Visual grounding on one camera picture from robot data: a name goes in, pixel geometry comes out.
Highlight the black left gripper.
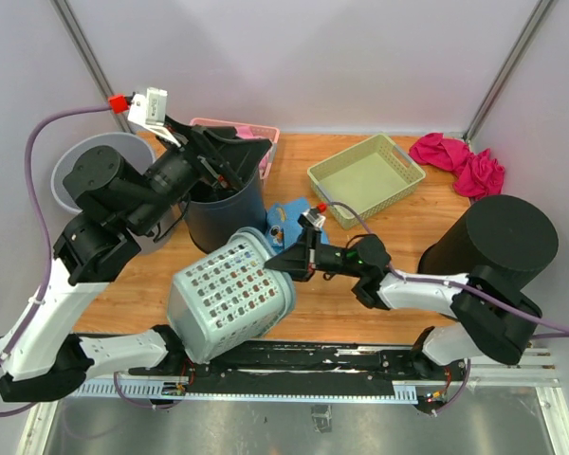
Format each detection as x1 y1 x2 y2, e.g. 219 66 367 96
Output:
126 114 271 235

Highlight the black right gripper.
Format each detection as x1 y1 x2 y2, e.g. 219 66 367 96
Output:
263 227 364 282

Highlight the dark navy round bin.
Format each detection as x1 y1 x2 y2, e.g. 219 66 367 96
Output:
180 171 267 253

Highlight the light blue perforated basket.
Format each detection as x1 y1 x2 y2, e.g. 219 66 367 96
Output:
167 227 296 364

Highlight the pale green perforated tray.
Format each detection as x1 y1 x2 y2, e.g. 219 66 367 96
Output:
307 134 426 230

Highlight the large black ribbed bin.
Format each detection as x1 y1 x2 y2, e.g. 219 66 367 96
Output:
417 194 559 288

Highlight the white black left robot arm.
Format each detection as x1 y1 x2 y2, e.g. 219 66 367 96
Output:
0 121 271 408

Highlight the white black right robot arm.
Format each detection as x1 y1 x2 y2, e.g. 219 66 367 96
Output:
265 227 542 379

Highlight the blue cartoon cloth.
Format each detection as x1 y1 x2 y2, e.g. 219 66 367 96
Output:
265 197 311 254

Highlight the light pink cloth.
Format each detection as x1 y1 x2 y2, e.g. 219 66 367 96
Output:
235 125 270 180

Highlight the pink perforated basket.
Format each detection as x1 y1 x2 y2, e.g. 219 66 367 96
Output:
191 118 280 183

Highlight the grey round bin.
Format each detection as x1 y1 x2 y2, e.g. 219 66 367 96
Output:
50 132 177 255

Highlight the magenta crumpled cloth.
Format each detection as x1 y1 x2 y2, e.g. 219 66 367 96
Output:
410 133 505 200

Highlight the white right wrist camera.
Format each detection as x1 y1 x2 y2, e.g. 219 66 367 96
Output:
298 203 327 231

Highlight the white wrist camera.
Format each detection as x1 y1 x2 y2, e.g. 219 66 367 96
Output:
298 203 327 231
107 87 180 146

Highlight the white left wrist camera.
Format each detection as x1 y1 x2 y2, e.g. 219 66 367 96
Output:
107 87 180 146

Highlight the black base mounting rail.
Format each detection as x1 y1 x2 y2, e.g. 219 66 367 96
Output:
128 340 466 390

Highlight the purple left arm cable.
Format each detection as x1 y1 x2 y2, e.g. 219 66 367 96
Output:
0 104 118 440

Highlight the left aluminium frame post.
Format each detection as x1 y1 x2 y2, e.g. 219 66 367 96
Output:
50 0 137 135

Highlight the aluminium frame post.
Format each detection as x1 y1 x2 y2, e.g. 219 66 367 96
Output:
50 0 137 135
462 0 558 144

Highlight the slotted grey cable duct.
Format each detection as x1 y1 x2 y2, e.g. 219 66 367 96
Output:
59 378 418 405

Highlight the right aluminium frame post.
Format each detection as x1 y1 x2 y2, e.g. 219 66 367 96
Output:
462 0 558 144

